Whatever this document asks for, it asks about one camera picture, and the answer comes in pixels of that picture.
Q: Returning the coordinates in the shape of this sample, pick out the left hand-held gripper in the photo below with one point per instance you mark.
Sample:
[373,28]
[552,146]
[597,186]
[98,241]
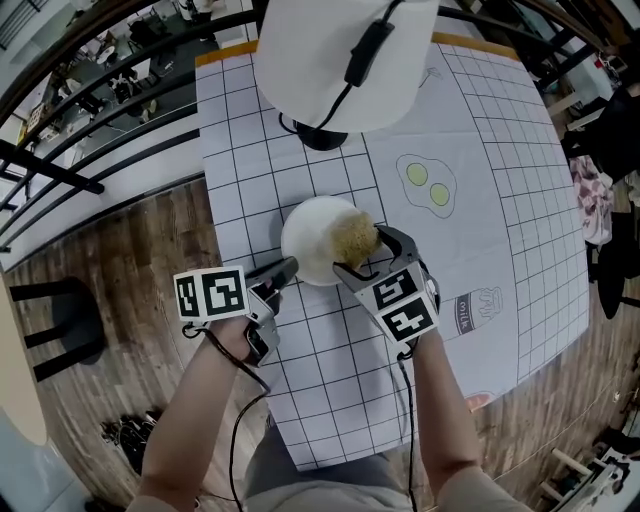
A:
[212,295]

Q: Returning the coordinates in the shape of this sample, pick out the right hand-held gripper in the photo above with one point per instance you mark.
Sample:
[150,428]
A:
[405,310]

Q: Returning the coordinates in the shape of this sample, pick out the yellow-brown sponge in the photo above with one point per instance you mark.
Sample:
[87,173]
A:
[355,237]

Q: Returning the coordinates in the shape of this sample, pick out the white round plate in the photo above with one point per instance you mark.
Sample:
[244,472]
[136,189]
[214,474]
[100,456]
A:
[307,240]

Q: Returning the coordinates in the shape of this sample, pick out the person's right forearm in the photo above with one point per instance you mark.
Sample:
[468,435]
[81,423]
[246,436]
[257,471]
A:
[445,415]

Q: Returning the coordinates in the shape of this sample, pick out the person's left forearm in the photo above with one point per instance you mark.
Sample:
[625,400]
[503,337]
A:
[190,425]

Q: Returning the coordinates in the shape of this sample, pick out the white checkered tablecloth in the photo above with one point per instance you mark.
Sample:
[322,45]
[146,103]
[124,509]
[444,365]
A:
[500,250]

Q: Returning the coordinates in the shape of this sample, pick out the person's grey shorts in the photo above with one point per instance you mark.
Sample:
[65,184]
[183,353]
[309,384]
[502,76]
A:
[310,462]

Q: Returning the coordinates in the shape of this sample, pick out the white shade table lamp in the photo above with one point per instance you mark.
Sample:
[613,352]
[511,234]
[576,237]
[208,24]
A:
[320,55]

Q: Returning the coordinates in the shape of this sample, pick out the pink patterned cloth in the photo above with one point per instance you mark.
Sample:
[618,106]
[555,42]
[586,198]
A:
[592,200]

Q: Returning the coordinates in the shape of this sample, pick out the white table with yellow edge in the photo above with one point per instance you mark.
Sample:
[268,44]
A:
[225,54]

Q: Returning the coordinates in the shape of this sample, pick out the person's beige shirt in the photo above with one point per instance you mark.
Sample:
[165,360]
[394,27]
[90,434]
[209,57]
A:
[325,500]

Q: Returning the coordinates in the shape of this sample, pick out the round beige table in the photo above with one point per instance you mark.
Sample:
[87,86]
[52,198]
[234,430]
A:
[12,350]

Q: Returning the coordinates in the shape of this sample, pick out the black railing with brown handrail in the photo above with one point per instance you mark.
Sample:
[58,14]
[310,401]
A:
[60,100]

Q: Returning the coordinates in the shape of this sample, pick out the light wooden rack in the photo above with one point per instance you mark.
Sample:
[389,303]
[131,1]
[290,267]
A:
[575,470]

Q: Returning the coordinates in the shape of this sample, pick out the pale grey cabinet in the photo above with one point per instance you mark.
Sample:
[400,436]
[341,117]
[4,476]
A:
[30,475]

